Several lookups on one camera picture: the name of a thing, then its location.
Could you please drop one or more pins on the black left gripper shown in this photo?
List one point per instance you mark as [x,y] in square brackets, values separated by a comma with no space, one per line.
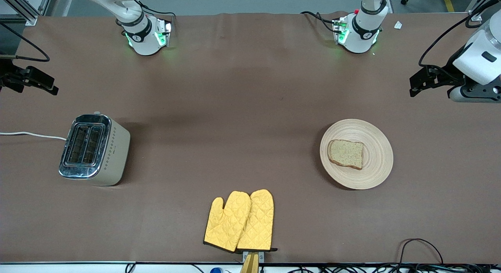
[447,77]

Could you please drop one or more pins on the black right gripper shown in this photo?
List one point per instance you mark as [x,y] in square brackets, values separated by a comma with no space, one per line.
[8,78]

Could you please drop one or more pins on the round light wooden plate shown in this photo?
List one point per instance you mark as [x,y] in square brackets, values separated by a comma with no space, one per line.
[375,167]

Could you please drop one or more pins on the slice of brown bread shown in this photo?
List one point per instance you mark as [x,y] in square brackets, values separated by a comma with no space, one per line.
[346,153]

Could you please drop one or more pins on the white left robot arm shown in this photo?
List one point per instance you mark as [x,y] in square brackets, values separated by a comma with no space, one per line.
[362,34]

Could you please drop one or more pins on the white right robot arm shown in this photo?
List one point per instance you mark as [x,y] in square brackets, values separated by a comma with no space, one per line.
[145,42]

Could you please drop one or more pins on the chrome and beige toaster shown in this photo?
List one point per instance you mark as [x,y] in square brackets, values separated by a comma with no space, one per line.
[96,148]

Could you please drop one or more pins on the small white paper scrap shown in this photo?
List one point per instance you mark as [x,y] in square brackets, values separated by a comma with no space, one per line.
[398,25]

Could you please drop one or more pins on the yellow quilted oven mitt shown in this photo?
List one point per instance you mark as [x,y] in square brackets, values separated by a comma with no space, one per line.
[227,222]
[259,222]

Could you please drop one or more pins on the aluminium frame profile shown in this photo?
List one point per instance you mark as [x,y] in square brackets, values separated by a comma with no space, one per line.
[23,9]
[478,13]

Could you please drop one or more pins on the wooden post with metal bracket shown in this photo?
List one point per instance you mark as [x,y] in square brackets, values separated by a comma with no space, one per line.
[250,263]

